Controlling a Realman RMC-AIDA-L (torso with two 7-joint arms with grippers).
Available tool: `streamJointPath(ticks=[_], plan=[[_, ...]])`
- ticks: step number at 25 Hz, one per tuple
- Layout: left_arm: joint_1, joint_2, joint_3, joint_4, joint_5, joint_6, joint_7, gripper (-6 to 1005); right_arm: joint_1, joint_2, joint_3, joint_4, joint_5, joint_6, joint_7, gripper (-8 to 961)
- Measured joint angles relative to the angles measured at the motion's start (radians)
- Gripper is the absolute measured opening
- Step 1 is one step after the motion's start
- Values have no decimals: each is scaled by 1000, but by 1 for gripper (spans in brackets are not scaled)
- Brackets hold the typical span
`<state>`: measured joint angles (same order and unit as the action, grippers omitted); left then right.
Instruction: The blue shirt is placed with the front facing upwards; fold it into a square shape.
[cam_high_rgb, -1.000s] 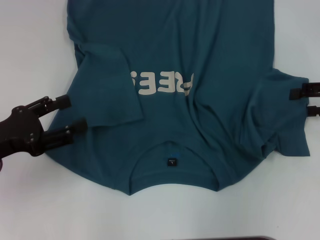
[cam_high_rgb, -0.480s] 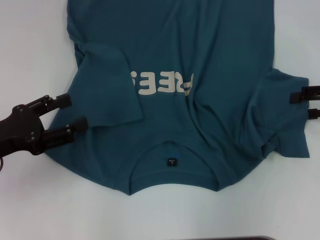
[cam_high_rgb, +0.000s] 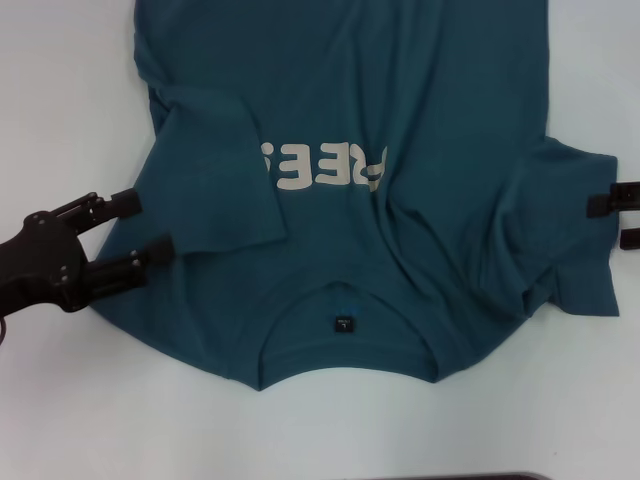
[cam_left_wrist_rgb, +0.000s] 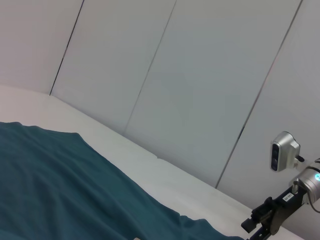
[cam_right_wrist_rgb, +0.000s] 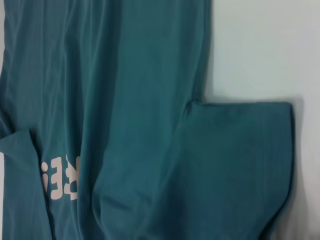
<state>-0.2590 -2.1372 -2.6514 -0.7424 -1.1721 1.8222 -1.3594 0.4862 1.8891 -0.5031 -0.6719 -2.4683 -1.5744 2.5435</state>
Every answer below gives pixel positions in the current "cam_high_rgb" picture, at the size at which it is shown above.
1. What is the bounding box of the teal t-shirt with beige print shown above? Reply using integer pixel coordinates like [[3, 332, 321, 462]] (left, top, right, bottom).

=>
[[81, 0, 622, 394]]

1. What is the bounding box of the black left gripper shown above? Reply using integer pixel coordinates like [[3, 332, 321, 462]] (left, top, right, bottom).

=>
[[0, 188, 177, 319]]

